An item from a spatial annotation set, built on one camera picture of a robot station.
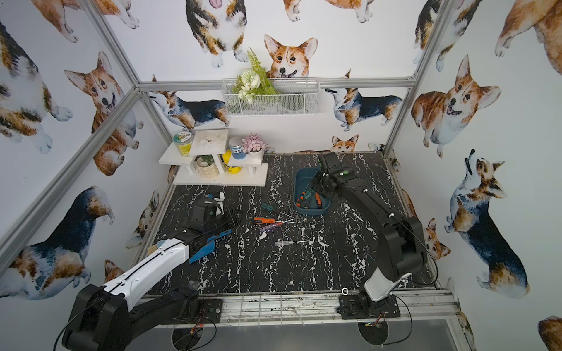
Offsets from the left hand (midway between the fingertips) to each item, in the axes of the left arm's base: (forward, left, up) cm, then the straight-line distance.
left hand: (239, 208), depth 85 cm
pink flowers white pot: (+22, -6, +12) cm, 26 cm away
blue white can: (+25, +3, +10) cm, 27 cm away
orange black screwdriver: (+10, -33, -11) cm, 36 cm away
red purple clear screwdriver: (-2, -13, -12) cm, 18 cm away
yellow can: (+28, +9, +1) cm, 29 cm away
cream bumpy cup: (+28, +21, -6) cm, 35 cm away
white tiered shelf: (+28, +13, +9) cm, 33 cm away
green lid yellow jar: (+29, +26, +11) cm, 40 cm away
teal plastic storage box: (+9, -28, -9) cm, 31 cm away
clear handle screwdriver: (-9, -17, -12) cm, 23 cm away
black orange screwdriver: (+10, -24, -10) cm, 28 cm away
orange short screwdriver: (0, -8, -11) cm, 14 cm away
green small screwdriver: (+6, -11, -11) cm, 16 cm away
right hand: (+9, -31, +6) cm, 33 cm away
